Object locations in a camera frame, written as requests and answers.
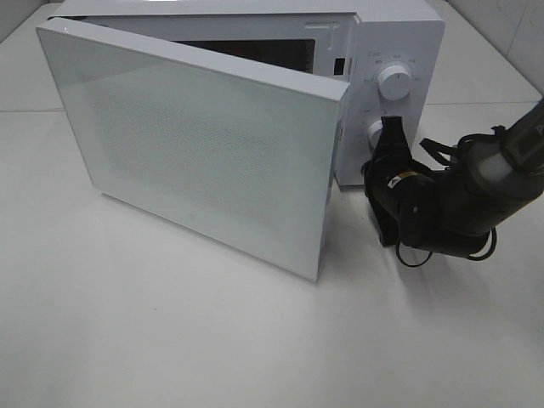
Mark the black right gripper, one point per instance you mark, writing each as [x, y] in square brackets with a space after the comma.
[389, 177]

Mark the white timer knob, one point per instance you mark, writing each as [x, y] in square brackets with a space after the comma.
[374, 134]

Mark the white microwave door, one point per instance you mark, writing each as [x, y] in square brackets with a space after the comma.
[236, 150]

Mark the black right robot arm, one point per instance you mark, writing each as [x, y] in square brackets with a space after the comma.
[485, 179]

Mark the upper white power knob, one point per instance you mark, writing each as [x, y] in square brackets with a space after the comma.
[394, 81]

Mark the white microwave oven body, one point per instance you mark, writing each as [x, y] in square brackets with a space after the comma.
[309, 46]

